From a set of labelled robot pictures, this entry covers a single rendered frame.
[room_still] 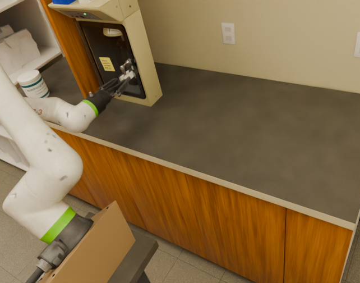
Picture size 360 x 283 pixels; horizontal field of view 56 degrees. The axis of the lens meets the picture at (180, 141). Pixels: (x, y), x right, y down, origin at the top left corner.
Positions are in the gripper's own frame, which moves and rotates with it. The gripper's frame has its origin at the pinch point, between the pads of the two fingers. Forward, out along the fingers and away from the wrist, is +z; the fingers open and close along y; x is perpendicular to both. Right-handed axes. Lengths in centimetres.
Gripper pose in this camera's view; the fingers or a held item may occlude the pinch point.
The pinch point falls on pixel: (127, 77)
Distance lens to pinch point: 167.7
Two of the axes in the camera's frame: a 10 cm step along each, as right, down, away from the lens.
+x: 1.9, 7.3, 6.5
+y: -8.3, -2.4, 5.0
